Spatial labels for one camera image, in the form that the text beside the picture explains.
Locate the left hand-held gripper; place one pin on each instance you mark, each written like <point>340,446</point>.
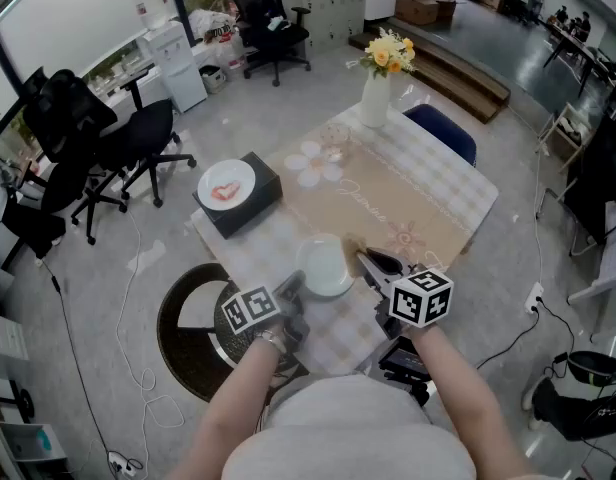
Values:
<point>250,310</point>

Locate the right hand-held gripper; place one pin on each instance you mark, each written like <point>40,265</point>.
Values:
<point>418,303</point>

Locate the plain white plate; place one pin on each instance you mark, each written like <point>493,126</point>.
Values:
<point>323,263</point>

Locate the white plate with red stain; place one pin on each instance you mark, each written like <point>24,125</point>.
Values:
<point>226,184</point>

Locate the person's right forearm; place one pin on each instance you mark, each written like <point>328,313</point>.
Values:
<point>458,393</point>

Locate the person's left forearm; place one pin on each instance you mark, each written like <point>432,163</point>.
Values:
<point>228,403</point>

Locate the beige checked tablecloth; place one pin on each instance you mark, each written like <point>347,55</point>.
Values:
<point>413,193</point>

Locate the black box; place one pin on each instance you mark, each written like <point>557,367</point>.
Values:
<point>253,203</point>

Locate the dark wicker stool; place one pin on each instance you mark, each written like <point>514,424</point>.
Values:
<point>183,363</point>

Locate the clear glass cup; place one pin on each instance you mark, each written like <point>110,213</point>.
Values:
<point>335,140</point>

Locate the white power strip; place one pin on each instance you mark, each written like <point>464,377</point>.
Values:
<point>120,463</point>
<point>534,298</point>

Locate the blue chair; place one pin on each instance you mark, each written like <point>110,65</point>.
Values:
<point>443,128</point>

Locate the person's grey shirt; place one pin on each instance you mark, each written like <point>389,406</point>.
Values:
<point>348,433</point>

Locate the wooden step platform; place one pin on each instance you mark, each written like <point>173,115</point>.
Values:
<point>458,75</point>

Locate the yellow flower bouquet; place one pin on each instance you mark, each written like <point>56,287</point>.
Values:
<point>388,55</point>

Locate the black office chair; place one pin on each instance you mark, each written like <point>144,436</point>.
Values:
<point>268,33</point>
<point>138,128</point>
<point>63,188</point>

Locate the small white bin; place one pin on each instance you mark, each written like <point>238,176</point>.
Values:
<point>213,79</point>

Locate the wooden rack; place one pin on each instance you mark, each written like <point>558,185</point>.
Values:
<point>568,135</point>

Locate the white bench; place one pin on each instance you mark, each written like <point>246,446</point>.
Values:
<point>613,268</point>

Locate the black helmet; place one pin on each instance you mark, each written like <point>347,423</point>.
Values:
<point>595,368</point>

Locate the black folding chair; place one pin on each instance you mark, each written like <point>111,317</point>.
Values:
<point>603,183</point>

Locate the white water dispenser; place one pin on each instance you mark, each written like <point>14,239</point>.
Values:
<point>180,68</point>

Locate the cardboard box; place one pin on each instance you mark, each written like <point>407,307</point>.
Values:
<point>417,9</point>

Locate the white vase with flowers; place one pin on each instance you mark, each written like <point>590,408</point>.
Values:
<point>333,3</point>

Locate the white plastic bags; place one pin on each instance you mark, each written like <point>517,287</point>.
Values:
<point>213,25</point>

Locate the long dark table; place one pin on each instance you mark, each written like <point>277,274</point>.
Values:
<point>578,48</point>

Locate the water dispenser bottle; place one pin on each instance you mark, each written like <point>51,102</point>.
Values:
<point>150,8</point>

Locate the black-framed window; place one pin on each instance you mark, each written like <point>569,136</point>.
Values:
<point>63,23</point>

